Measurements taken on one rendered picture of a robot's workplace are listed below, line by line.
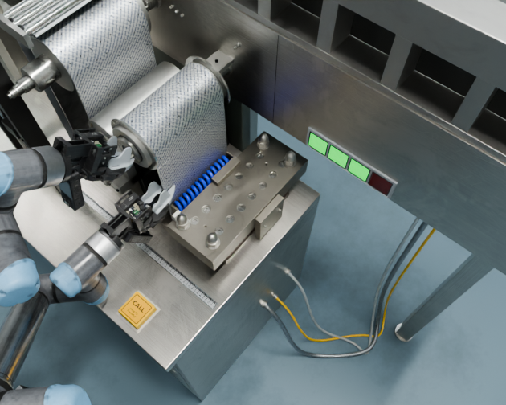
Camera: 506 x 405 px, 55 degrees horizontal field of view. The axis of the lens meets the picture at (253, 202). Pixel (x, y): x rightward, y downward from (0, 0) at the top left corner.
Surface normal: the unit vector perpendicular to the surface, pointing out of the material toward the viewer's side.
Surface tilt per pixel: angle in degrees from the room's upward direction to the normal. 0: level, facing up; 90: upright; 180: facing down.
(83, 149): 90
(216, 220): 0
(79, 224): 0
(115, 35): 67
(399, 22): 90
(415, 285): 0
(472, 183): 90
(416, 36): 90
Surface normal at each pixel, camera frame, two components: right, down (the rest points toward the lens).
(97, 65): 0.77, 0.57
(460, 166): -0.64, 0.67
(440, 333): 0.00, -0.48
